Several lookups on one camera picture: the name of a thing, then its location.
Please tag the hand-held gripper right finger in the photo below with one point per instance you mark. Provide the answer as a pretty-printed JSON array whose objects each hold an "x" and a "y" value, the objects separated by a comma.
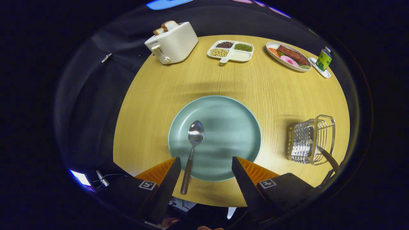
[{"x": 247, "y": 191}]

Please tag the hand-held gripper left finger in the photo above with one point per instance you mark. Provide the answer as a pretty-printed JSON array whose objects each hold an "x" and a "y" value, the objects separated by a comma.
[{"x": 166, "y": 193}]

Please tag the teal round plate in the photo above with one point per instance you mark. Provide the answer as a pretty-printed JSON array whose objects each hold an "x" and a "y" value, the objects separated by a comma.
[{"x": 230, "y": 127}]

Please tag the white divided dish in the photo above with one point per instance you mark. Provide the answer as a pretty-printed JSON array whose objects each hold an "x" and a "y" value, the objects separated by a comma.
[{"x": 241, "y": 57}]

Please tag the pink round slice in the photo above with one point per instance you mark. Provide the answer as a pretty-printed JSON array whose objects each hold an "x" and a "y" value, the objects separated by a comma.
[{"x": 289, "y": 60}]

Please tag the green lettuce leaf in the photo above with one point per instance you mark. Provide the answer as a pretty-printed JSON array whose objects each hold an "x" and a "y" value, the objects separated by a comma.
[{"x": 305, "y": 66}]

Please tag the small white square tray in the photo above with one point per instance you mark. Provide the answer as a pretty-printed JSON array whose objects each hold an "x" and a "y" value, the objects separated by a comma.
[{"x": 324, "y": 74}]

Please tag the pile of yellow soybeans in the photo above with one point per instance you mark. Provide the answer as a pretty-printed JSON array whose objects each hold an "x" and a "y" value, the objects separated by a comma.
[{"x": 219, "y": 52}]

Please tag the orange carrot piece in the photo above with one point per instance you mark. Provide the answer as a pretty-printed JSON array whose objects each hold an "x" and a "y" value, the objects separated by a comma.
[{"x": 273, "y": 51}]

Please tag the brown grilled meat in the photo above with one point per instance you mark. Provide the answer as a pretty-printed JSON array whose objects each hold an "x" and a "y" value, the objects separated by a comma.
[{"x": 292, "y": 55}]

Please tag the pile of green beans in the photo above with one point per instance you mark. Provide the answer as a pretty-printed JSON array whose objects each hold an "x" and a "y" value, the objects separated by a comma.
[{"x": 243, "y": 47}]

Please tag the silver cloth clip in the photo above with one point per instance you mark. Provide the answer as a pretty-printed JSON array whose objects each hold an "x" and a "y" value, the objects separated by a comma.
[{"x": 106, "y": 57}]

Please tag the pile of dark beans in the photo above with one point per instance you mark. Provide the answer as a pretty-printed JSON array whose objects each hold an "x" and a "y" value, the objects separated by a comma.
[{"x": 224, "y": 44}]

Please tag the white toaster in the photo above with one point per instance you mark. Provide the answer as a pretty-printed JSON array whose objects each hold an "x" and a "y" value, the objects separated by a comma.
[{"x": 175, "y": 44}]

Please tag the white oval plate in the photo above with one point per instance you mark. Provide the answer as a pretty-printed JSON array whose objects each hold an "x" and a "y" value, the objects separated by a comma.
[{"x": 271, "y": 44}]

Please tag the green label bottle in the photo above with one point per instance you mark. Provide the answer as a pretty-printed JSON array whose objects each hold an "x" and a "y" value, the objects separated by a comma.
[{"x": 323, "y": 60}]

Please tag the small bread slice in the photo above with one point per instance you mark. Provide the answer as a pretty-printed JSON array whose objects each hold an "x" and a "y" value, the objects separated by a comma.
[{"x": 158, "y": 31}]

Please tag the large bread slice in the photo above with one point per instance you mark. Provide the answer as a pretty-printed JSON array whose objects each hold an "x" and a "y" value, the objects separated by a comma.
[{"x": 170, "y": 25}]

